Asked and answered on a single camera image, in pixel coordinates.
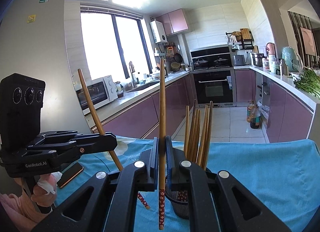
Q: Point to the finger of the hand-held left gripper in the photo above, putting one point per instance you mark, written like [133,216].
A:
[100,142]
[60,135]

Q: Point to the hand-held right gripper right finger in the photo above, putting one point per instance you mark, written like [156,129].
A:
[168,162]

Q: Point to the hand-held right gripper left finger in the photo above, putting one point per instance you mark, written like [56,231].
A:
[151,162]

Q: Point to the wooden chopstick floral tip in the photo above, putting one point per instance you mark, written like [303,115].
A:
[90,104]
[162,109]

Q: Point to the bunch of wooden chopsticks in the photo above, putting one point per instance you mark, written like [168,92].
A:
[197,134]

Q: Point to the black mesh utensil holder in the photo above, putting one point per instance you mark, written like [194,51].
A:
[178,209]

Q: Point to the person's left forearm pink sleeve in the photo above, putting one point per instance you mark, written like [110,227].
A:
[15,212]

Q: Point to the person's left hand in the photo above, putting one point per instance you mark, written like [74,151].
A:
[46,197]

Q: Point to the black smartphone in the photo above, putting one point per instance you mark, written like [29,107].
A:
[71,174]

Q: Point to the white microwave oven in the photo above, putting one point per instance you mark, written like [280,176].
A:
[95,94]

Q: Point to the long pink base cabinets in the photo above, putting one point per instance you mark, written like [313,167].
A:
[140,112]

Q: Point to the white tissue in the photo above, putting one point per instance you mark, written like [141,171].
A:
[48,184]

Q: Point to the grey refrigerator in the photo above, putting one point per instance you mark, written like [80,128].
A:
[37,42]

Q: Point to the steel sink faucet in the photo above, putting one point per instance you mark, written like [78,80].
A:
[132,72]

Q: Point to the white bowl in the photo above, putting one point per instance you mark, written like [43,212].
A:
[155,75]

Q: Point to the black built-in oven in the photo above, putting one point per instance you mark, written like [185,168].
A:
[212,87]

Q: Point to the blue printed tablecloth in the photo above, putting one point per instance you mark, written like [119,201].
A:
[262,172]

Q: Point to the yellow cooking oil bottle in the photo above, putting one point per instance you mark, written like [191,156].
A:
[250,112]

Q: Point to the dark framed window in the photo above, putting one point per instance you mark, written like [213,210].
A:
[100,44]

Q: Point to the oil bottles on floor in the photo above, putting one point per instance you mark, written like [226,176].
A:
[255,118]

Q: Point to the hanging black frying pan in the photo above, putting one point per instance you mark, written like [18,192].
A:
[178,58]

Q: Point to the black lidded cooking pot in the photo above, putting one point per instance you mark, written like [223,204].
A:
[221,62]
[200,62]

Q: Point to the clear plastic bag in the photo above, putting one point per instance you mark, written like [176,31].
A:
[265,112]

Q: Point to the black range hood stove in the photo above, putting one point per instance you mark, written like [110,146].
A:
[210,52]

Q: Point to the white water heater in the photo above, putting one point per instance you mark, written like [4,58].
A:
[158,31]

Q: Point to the pink base cabinets with drawers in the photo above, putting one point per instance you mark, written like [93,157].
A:
[285,112]

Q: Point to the steel stock pot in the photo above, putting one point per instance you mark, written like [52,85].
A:
[257,59]

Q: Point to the steel thermos bottle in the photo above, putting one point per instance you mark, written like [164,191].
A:
[283,67]

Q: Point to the pale green appliance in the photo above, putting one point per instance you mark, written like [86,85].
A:
[290,57]

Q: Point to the bunch of green vegetables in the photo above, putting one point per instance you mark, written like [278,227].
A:
[308,83]

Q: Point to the striped curtain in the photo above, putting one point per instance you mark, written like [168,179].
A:
[295,29]

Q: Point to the pink wall cabinet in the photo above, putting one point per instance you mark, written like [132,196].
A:
[175,22]

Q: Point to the black wall rack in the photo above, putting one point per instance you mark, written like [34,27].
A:
[243,38]

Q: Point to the pink wall picture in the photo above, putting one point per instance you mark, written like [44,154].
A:
[308,41]

